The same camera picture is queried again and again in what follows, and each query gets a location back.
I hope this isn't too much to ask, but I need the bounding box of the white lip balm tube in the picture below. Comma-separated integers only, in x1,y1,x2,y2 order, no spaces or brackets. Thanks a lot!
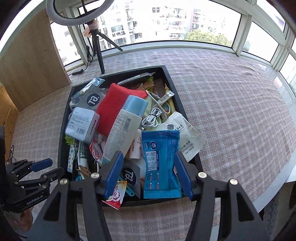
129,129,142,159

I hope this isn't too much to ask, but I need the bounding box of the beige shower cap packet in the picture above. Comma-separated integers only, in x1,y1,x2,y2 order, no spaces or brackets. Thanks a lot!
151,111,207,162

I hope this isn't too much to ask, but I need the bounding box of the white sunscreen bottle blue cap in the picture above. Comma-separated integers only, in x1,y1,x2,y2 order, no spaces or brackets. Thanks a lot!
102,95,148,164

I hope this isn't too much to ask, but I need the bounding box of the blue wet wipes pack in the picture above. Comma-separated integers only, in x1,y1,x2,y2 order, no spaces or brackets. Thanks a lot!
142,130,182,199

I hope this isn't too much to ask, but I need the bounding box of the white box with label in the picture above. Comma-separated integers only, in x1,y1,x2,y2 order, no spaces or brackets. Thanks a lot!
65,107,100,144

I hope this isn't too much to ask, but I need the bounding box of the red cloth pouch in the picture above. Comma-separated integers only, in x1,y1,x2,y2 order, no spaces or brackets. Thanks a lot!
96,83,147,137

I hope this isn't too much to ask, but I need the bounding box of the white usb cable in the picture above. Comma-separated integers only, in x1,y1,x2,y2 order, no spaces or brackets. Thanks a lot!
140,90,172,130

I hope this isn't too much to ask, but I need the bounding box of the grey sachet black logo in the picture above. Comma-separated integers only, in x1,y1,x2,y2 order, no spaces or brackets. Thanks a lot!
76,85,107,111

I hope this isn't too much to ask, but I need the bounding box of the coffee mate creamer sachet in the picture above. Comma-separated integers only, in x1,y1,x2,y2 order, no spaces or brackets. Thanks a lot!
103,181,127,210

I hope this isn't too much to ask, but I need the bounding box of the blue plastic clip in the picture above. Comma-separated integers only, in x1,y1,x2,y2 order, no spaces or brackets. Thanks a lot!
118,176,134,197

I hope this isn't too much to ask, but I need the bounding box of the blue green sachet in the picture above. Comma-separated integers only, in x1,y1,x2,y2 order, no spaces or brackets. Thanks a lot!
69,77,105,111

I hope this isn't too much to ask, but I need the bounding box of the black storage tray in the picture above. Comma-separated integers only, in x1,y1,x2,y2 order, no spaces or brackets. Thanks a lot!
58,65,204,207

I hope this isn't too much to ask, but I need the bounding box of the pine plank panel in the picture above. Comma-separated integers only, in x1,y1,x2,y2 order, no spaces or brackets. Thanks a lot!
0,84,19,160

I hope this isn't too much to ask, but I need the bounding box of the pink plaid tablecloth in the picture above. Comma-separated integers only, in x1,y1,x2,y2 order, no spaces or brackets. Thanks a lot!
12,48,295,240

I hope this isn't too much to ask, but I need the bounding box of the light wood board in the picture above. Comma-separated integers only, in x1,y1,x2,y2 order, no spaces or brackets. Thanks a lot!
1,9,71,111

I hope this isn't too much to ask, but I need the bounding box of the black tripod stand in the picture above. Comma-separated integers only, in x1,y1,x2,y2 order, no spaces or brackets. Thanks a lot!
87,20,123,74

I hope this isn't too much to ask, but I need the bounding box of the ring light cable remote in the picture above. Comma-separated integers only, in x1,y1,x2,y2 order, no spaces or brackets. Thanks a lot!
65,26,89,73

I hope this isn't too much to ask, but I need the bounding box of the white ring light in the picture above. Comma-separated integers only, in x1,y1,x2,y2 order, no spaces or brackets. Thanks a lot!
46,1,113,26

